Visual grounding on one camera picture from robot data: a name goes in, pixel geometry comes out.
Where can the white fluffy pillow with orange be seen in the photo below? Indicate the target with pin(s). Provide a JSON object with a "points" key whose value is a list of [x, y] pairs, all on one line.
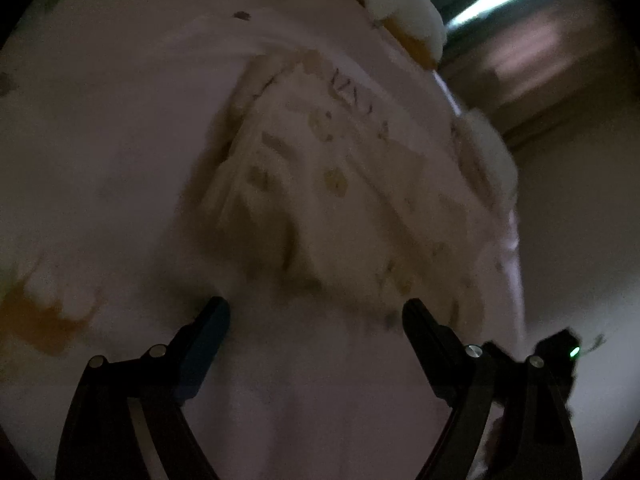
{"points": [[415, 24]]}

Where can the cream bear print garment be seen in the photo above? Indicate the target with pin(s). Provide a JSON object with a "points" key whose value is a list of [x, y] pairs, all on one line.
{"points": [[327, 187]]}

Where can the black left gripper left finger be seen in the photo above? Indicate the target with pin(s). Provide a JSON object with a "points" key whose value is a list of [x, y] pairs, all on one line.
{"points": [[99, 439]]}

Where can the pink printed bed sheet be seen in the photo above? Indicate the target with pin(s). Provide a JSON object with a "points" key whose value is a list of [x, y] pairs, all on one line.
{"points": [[113, 120]]}

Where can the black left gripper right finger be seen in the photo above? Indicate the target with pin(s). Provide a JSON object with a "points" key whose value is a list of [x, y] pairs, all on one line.
{"points": [[536, 439]]}

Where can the white fluffy pillow right side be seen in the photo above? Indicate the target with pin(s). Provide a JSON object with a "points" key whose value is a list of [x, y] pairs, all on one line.
{"points": [[491, 154]]}

